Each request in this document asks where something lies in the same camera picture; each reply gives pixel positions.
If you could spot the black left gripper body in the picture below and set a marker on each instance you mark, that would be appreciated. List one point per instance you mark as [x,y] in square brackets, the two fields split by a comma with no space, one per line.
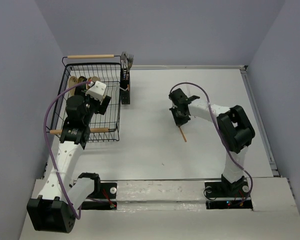
[92,106]

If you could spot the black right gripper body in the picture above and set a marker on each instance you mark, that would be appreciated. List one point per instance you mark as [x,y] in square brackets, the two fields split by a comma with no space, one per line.
[180,119]

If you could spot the black fork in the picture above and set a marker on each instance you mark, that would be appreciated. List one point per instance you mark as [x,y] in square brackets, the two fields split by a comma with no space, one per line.
[130,60]

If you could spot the all silver fork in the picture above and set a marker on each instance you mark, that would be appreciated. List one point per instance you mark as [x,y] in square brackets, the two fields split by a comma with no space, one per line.
[124,60]

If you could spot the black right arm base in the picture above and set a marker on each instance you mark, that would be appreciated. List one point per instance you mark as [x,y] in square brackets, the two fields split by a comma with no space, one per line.
[220,197]

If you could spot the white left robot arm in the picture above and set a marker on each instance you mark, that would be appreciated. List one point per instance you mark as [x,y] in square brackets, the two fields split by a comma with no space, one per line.
[59,204]

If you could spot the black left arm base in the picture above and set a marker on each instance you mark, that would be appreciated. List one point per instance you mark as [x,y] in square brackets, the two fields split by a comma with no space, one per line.
[103,200]

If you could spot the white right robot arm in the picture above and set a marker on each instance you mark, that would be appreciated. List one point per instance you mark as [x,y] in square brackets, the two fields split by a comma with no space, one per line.
[233,127]

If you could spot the yellow brown plate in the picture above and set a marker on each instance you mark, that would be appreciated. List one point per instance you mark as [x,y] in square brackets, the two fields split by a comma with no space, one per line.
[82,79]

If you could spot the black perforated utensil caddy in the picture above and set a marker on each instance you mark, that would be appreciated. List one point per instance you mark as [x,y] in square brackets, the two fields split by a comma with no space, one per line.
[125,96]

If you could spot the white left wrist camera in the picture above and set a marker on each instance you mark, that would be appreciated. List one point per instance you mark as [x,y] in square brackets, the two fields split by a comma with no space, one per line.
[96,90]

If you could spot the black wire dish rack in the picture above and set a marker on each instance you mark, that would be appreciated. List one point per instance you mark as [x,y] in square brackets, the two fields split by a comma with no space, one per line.
[102,128]

